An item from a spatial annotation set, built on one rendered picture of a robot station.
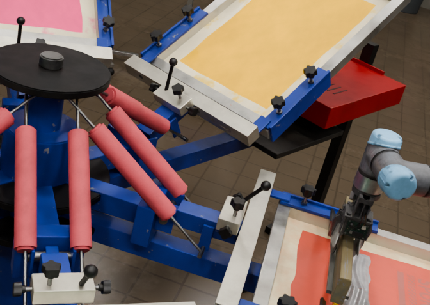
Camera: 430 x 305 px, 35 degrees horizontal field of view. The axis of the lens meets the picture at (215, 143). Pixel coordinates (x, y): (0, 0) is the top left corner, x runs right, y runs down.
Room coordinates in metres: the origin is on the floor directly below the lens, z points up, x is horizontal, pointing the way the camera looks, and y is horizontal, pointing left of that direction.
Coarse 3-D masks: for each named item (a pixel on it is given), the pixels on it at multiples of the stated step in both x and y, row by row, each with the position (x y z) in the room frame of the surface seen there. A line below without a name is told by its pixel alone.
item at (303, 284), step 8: (296, 272) 1.53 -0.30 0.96; (304, 272) 1.54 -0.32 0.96; (296, 280) 1.49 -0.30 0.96; (304, 280) 1.50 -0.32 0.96; (312, 280) 1.51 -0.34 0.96; (320, 280) 1.52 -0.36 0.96; (296, 288) 1.46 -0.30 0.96; (304, 288) 1.47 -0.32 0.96; (312, 288) 1.47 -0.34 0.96; (320, 288) 1.48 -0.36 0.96; (296, 296) 1.43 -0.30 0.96; (304, 296) 1.43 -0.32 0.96; (312, 296) 1.44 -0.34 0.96; (320, 296) 1.45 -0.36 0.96; (328, 296) 1.46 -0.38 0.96; (376, 296) 1.51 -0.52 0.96; (304, 304) 1.40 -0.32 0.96; (312, 304) 1.41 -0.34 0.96; (328, 304) 1.43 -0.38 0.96; (376, 304) 1.48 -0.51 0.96; (384, 304) 1.49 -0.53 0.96; (392, 304) 1.49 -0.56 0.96
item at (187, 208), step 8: (184, 200) 1.60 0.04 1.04; (184, 208) 1.56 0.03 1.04; (192, 208) 1.57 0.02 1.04; (200, 208) 1.58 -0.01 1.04; (208, 208) 1.59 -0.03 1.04; (176, 216) 1.54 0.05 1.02; (184, 216) 1.54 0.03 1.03; (192, 216) 1.54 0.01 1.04; (200, 216) 1.54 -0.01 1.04; (208, 216) 1.55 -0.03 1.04; (216, 216) 1.56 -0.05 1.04; (184, 224) 1.54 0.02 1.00; (192, 224) 1.54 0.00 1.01; (200, 224) 1.54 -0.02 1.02; (208, 224) 1.53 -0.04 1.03; (200, 232) 1.54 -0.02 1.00; (216, 232) 1.53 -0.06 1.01; (224, 240) 1.53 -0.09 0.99; (232, 240) 1.53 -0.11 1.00
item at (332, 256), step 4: (332, 256) 1.50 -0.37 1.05; (332, 260) 1.49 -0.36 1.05; (332, 264) 1.47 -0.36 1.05; (328, 268) 1.46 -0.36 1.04; (332, 268) 1.45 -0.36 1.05; (328, 272) 1.43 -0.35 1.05; (332, 272) 1.43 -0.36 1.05; (328, 276) 1.41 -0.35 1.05; (332, 276) 1.42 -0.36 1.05; (328, 280) 1.40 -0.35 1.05; (332, 280) 1.40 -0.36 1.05; (328, 284) 1.38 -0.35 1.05; (332, 284) 1.38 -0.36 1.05; (328, 288) 1.36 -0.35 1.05; (328, 292) 1.36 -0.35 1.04; (348, 292) 1.37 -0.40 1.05; (348, 296) 1.35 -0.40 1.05
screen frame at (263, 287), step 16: (288, 208) 1.79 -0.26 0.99; (272, 224) 1.72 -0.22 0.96; (320, 224) 1.79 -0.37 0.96; (272, 240) 1.59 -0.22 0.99; (368, 240) 1.77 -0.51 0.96; (384, 240) 1.77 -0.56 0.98; (400, 240) 1.77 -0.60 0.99; (416, 240) 1.79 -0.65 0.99; (272, 256) 1.52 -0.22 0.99; (416, 256) 1.76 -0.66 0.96; (272, 272) 1.45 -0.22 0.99; (256, 288) 1.37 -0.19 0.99
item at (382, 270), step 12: (300, 240) 1.69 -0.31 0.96; (312, 240) 1.70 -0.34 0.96; (324, 240) 1.72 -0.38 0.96; (300, 252) 1.63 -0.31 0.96; (312, 252) 1.64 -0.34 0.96; (324, 252) 1.66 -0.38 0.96; (360, 252) 1.71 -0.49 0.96; (300, 264) 1.57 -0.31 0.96; (312, 264) 1.58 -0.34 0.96; (324, 264) 1.60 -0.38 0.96; (372, 264) 1.66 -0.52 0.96; (384, 264) 1.68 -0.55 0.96; (396, 264) 1.69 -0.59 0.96; (408, 264) 1.71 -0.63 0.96; (324, 276) 1.54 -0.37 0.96; (372, 276) 1.60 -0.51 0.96; (384, 276) 1.61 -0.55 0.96; (420, 276) 1.66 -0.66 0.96; (360, 288) 1.53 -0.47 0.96; (372, 288) 1.54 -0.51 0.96; (384, 288) 1.56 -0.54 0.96; (396, 300) 1.52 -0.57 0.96
